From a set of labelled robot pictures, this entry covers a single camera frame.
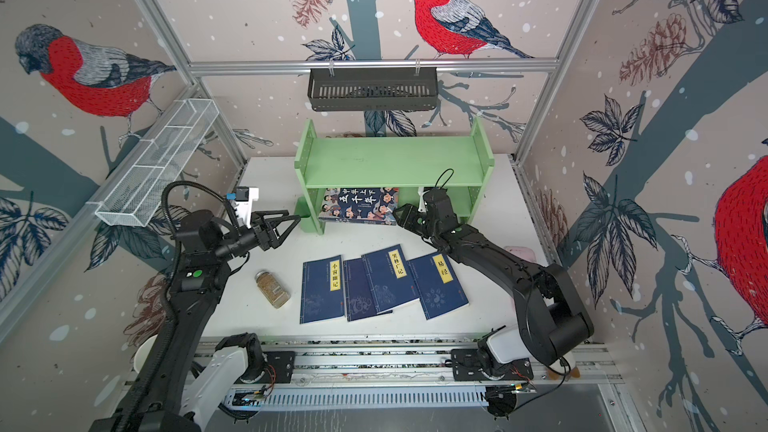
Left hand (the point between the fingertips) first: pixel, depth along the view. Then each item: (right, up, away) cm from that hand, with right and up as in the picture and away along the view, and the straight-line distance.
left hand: (289, 218), depth 69 cm
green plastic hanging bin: (-6, 0, +28) cm, 29 cm away
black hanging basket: (+17, +43, +37) cm, 59 cm away
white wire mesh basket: (-38, +12, +8) cm, 40 cm away
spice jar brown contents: (-9, -22, +13) cm, 27 cm away
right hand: (+25, -2, +16) cm, 30 cm away
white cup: (-34, -31, -1) cm, 46 cm away
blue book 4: (+38, -22, +17) cm, 47 cm away
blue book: (+4, -23, +16) cm, 28 cm away
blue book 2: (+15, -26, +14) cm, 33 cm away
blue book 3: (+24, -20, +18) cm, 36 cm away
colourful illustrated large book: (+17, +2, +19) cm, 26 cm away
